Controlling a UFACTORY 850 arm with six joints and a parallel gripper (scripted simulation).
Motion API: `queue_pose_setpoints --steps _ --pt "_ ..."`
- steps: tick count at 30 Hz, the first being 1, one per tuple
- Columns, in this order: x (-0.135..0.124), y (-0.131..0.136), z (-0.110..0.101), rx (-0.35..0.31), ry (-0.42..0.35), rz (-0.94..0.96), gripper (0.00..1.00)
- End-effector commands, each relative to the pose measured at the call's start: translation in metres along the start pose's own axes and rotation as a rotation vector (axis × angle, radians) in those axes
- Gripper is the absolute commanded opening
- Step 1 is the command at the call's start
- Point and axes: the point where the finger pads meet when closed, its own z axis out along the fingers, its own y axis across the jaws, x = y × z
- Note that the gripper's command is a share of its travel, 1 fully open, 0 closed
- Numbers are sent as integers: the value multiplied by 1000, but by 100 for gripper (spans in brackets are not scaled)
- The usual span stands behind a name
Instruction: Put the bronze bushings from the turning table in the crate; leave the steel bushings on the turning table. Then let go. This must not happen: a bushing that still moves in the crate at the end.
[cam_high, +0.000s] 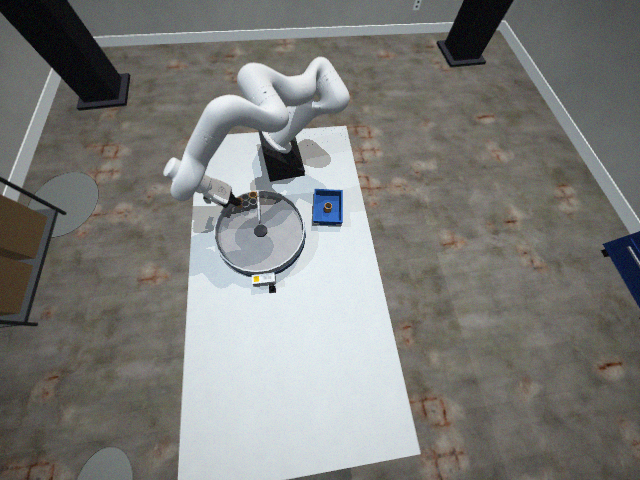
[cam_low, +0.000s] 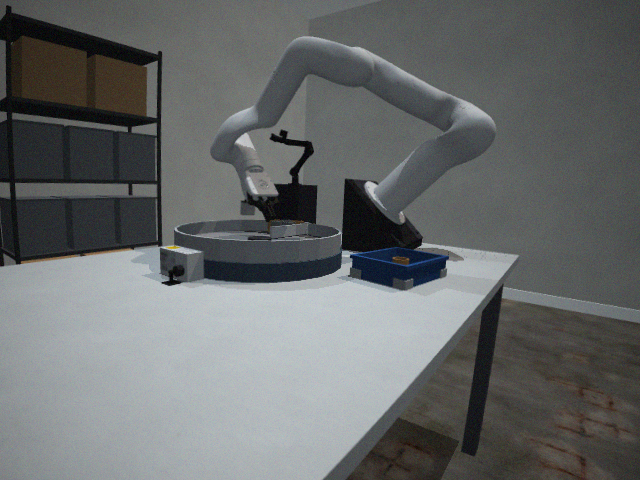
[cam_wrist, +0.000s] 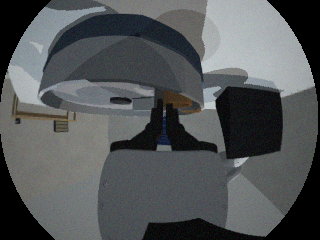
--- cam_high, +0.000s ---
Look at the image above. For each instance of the dark blue crate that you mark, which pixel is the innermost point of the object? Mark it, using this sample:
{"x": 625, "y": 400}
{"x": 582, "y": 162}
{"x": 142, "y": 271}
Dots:
{"x": 323, "y": 196}

